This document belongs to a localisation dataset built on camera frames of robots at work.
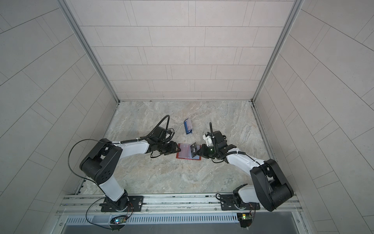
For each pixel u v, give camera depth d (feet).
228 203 2.33
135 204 2.32
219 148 2.19
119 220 2.11
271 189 1.37
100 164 1.50
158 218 2.23
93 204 2.32
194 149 2.81
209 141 2.60
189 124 3.32
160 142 2.51
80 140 1.51
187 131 3.19
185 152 2.91
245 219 2.23
